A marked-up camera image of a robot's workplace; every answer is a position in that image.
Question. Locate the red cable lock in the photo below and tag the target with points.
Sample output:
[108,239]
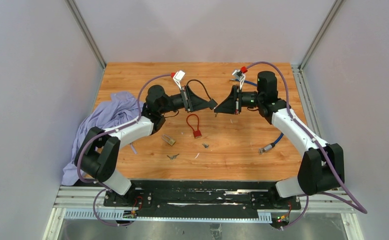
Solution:
[193,121]

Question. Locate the brass padlock keys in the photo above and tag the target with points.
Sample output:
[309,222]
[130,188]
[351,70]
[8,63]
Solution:
[173,157]

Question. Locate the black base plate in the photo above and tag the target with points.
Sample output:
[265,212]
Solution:
[202,199]

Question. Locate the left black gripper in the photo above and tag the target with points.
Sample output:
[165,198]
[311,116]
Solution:
[186,96]

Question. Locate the aluminium frame rails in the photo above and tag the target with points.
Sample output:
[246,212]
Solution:
[79,214]

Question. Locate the lavender cloth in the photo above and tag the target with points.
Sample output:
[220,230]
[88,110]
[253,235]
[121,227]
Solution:
[122,108]

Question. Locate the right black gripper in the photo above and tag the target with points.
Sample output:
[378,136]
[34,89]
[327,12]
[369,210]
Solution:
[228,106]

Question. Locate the black cable lock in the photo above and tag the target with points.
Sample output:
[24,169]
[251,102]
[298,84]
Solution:
[204,88]

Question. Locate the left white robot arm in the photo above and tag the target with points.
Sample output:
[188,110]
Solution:
[98,154]

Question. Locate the brass padlock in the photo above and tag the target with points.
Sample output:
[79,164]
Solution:
[169,140]

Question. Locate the blue cable lock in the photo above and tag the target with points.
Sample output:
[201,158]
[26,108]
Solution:
[271,145]

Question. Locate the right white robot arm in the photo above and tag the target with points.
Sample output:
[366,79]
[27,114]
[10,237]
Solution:
[322,164]

